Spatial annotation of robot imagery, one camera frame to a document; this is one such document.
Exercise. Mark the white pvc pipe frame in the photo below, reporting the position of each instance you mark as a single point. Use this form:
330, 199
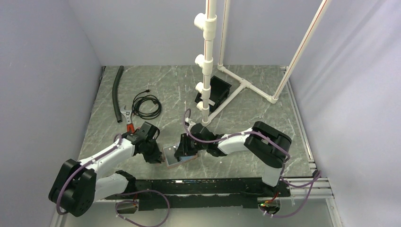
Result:
253, 32

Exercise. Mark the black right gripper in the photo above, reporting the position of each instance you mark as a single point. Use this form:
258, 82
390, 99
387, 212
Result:
183, 148

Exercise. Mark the dark credit card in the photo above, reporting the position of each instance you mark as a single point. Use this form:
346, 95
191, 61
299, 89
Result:
170, 159

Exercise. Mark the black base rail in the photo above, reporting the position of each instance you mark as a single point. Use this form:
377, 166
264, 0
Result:
201, 193

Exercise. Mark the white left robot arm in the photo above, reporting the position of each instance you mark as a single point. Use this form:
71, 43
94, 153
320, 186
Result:
80, 183

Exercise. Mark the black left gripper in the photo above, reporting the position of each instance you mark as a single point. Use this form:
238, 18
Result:
156, 157

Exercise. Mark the black card tray box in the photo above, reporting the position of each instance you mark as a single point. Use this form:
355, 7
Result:
218, 94

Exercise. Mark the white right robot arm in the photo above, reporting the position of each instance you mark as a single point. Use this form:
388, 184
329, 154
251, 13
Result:
267, 143

